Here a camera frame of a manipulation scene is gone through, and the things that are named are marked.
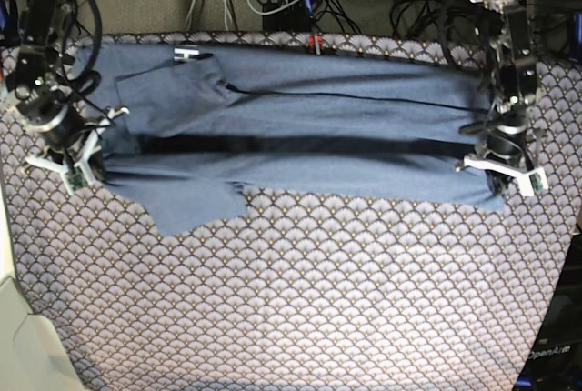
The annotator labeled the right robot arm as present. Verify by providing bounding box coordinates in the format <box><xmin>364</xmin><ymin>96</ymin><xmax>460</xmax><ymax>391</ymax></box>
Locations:
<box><xmin>1</xmin><ymin>0</ymin><xmax>129</xmax><ymax>195</ymax></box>

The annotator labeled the fan-patterned tablecloth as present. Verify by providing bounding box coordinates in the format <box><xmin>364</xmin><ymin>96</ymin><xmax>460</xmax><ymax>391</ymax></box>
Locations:
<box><xmin>1</xmin><ymin>58</ymin><xmax>581</xmax><ymax>390</ymax></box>

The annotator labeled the red table clamp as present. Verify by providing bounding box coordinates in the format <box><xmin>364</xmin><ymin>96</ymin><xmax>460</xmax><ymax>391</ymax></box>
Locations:
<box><xmin>307</xmin><ymin>34</ymin><xmax>323</xmax><ymax>55</ymax></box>

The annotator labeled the black OpenArm box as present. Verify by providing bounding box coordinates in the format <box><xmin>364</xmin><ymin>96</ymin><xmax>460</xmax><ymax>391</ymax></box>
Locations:
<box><xmin>514</xmin><ymin>231</ymin><xmax>581</xmax><ymax>390</ymax></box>

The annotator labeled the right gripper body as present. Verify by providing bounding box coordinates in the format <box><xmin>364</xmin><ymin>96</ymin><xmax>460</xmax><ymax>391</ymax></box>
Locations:
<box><xmin>25</xmin><ymin>106</ymin><xmax>130</xmax><ymax>195</ymax></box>

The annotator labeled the blue T-shirt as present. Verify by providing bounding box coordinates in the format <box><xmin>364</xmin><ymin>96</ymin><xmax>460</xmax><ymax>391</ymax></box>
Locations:
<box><xmin>91</xmin><ymin>43</ymin><xmax>504</xmax><ymax>236</ymax></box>

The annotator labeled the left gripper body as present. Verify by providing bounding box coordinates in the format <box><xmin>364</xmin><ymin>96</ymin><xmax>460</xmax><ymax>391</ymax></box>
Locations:
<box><xmin>456</xmin><ymin>129</ymin><xmax>548</xmax><ymax>196</ymax></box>

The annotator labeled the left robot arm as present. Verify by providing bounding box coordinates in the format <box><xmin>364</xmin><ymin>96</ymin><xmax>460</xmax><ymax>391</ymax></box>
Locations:
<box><xmin>437</xmin><ymin>0</ymin><xmax>548</xmax><ymax>197</ymax></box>

